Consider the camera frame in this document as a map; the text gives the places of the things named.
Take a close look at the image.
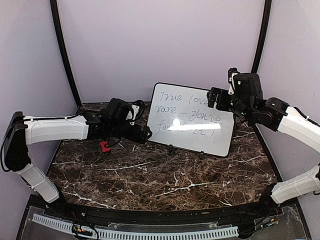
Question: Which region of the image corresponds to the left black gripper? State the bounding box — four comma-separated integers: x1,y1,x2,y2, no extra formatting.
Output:
109,121,152,144

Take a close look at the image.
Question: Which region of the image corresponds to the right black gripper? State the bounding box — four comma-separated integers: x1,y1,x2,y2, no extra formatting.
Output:
207,86,253,121

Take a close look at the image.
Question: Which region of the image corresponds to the red whiteboard eraser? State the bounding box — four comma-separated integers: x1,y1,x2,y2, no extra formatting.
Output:
99,141,111,154

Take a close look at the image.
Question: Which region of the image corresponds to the white whiteboard black frame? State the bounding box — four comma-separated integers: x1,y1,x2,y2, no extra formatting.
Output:
147,83,235,157

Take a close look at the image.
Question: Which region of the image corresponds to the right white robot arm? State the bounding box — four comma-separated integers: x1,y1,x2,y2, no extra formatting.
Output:
206,68,320,217

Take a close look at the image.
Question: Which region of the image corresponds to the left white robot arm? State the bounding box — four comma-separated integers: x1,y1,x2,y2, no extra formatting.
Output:
0,98,152,218

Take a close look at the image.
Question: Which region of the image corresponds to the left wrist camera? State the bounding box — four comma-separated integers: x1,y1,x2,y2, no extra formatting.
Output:
126,100,146,126

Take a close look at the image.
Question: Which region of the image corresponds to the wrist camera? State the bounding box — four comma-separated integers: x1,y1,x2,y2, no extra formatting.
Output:
228,67,241,96
126,100,146,126

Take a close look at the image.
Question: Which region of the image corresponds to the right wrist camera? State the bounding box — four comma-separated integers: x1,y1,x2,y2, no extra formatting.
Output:
228,67,241,96

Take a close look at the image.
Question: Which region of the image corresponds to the right black frame post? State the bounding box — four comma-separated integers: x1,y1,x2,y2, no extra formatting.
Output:
251,0,272,74

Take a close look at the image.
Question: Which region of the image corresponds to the black frame post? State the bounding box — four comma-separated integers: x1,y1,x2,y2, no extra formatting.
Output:
251,0,272,74
49,0,82,108

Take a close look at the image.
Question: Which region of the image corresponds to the grey slotted cable duct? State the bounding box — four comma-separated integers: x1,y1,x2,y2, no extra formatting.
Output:
32,213,239,240

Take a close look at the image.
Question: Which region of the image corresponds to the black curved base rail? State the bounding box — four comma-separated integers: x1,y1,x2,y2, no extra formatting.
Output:
44,194,298,228

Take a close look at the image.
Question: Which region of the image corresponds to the left black frame post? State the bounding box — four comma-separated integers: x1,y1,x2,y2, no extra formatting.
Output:
49,0,82,108

